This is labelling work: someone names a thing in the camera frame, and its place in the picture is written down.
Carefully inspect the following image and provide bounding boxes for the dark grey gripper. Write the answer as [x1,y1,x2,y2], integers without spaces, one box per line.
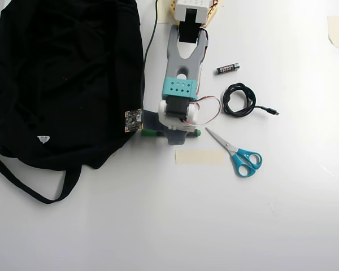
[143,110,198,147]

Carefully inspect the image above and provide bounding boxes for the green black marker pen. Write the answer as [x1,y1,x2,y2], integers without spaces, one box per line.
[141,128,202,139]

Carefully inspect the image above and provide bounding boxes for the yellow perforated robot base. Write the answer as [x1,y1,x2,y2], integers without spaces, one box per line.
[168,0,220,25]

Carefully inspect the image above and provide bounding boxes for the black fabric bag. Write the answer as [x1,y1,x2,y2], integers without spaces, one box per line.
[0,0,146,204]

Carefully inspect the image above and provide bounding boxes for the long beige masking tape strip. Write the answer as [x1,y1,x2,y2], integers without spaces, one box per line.
[175,149,225,167]

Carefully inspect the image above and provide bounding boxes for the black AA battery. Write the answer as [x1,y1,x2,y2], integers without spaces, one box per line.
[214,63,241,76]

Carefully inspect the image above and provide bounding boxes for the short beige masking tape piece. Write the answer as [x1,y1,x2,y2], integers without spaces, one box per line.
[157,0,171,25]

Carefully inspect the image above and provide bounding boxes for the torn beige masking tape piece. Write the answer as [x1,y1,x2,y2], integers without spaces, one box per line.
[327,16,339,50]

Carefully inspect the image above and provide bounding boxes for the bare camera circuit board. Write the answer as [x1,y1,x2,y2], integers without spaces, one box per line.
[124,108,144,134]

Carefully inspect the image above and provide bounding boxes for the red white servo wire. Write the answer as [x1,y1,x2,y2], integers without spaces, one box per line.
[183,95,223,126]

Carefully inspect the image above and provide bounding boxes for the coiled black USB cable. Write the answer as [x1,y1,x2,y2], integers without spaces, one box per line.
[221,82,280,119]

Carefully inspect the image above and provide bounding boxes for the blue handled scissors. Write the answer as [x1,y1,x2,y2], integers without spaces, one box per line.
[205,126,263,178]

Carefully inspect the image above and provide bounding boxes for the thin black camera cable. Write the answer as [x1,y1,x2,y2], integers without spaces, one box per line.
[141,0,160,112]

